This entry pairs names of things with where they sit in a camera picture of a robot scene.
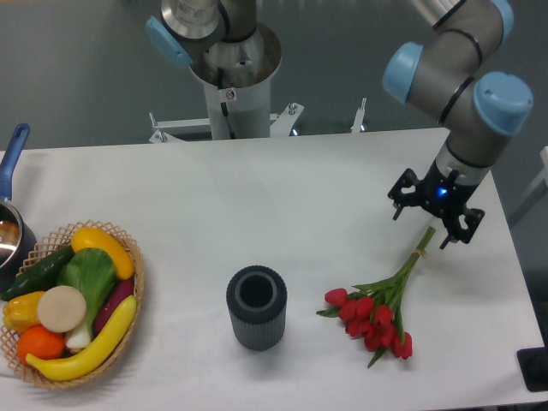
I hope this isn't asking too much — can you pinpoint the yellow bell pepper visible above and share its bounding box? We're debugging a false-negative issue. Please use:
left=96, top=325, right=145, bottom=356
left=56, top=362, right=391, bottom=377
left=3, top=291, right=45, bottom=334

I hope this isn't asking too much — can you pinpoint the red tulip bouquet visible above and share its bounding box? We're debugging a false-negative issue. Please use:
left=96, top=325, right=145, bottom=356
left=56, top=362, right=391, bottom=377
left=316, top=226, right=436, bottom=367

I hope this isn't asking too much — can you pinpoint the orange fruit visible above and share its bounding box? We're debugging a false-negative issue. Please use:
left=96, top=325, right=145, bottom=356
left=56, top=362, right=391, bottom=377
left=17, top=325, right=65, bottom=365

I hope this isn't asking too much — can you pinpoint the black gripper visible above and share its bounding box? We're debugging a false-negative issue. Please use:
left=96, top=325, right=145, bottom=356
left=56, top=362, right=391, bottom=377
left=388, top=162, right=485, bottom=249

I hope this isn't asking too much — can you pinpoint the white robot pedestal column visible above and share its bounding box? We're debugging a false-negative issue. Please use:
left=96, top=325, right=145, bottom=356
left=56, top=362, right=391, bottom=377
left=203, top=80, right=271, bottom=140

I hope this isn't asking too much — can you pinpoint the silver blue-capped robot arm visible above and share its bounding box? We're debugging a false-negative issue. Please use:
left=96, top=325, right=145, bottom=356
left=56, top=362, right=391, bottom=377
left=146, top=1, right=533, bottom=243

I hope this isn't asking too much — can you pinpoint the yellow banana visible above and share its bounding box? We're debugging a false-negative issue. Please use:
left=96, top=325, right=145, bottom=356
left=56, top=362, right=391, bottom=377
left=26, top=295, right=137, bottom=382

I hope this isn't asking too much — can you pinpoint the yellow squash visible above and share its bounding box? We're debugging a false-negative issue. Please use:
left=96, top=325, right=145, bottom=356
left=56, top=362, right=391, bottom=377
left=71, top=226, right=135, bottom=280

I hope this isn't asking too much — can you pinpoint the blue-handled saucepan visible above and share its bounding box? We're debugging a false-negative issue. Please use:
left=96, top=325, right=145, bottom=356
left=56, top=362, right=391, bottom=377
left=1, top=123, right=36, bottom=292

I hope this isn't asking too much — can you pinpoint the dark grey ribbed vase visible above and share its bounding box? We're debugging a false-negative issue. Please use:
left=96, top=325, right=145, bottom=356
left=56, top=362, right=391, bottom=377
left=225, top=265, right=288, bottom=351

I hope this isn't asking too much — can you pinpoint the purple eggplant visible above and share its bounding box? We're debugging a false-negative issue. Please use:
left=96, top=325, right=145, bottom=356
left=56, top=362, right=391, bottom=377
left=93, top=279, right=134, bottom=336

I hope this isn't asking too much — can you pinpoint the green bok choy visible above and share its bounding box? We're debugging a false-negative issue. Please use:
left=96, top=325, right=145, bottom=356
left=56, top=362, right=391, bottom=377
left=57, top=248, right=116, bottom=354

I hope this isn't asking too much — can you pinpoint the black device at table edge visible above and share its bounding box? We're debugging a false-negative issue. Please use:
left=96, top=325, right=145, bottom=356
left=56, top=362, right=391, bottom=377
left=517, top=347, right=547, bottom=392

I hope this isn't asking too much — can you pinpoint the beige round disc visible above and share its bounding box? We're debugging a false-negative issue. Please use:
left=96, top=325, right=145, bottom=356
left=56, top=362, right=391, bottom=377
left=37, top=285, right=86, bottom=333

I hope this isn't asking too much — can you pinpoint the dark green cucumber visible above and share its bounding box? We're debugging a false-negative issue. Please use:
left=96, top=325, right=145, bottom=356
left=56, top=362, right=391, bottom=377
left=1, top=246, right=74, bottom=301

